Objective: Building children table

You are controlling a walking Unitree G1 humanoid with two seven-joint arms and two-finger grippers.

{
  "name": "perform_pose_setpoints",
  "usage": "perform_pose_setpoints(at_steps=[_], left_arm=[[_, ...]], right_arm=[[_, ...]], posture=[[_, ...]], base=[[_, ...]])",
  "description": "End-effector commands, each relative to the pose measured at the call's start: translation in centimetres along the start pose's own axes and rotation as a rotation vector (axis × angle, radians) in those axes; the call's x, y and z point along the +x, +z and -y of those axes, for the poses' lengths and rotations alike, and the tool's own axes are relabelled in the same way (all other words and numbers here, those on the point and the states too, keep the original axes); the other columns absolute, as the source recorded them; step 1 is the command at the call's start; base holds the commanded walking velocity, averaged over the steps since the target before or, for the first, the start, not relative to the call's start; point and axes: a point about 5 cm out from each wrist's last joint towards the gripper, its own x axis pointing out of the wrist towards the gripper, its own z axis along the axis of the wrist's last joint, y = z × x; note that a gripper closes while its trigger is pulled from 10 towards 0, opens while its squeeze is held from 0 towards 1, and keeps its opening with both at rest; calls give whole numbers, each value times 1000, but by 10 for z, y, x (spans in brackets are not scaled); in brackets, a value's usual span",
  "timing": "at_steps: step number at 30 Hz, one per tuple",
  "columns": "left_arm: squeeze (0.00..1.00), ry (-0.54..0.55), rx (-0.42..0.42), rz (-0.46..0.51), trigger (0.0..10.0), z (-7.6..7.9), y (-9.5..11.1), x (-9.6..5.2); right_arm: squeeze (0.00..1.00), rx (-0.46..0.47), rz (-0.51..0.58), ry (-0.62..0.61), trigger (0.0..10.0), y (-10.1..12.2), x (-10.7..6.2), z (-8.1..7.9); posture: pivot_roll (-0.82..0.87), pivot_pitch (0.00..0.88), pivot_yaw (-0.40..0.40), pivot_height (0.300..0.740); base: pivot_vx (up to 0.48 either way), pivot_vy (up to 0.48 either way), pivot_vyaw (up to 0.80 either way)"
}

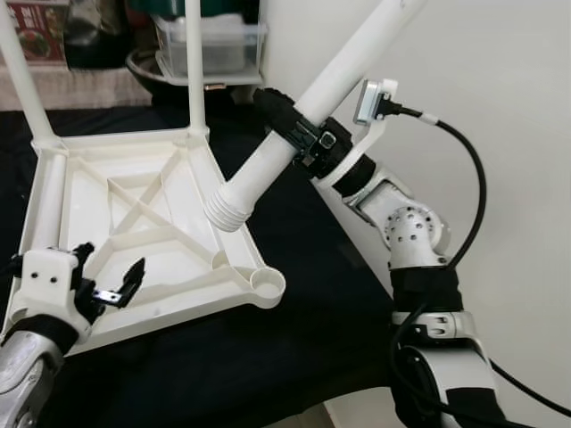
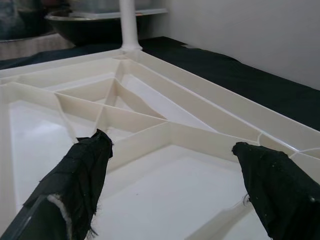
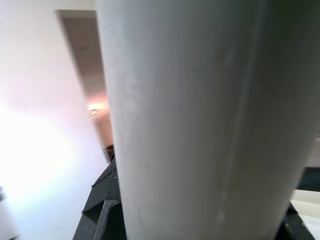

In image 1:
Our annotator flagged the black tablecloth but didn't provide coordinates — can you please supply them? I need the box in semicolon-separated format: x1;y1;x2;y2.
0;98;420;428

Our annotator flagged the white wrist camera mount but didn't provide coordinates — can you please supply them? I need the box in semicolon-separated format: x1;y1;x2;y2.
317;78;400;188
4;250;90;345

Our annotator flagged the beige cloth cover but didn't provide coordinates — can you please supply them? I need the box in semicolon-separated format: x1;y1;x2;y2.
0;62;153;112

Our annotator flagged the white plastic children tabletop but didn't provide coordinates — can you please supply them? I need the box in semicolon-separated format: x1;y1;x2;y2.
3;125;286;358

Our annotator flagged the white plastic table leg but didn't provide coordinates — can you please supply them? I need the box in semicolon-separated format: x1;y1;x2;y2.
203;0;431;235
0;9;60;150
22;152;69;255
183;0;207;139

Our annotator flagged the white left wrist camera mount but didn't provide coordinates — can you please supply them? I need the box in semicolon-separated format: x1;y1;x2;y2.
4;250;90;345

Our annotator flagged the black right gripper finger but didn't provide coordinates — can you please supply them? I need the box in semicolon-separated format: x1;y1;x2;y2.
294;125;336;172
254;87;310;145

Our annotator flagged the black wok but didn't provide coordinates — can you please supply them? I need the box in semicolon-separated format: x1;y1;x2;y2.
125;49;260;99

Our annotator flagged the clear plastic bin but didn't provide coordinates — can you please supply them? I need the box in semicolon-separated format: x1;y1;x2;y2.
152;13;269;86

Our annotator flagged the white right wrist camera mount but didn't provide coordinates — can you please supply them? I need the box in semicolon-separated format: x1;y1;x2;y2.
317;78;400;188

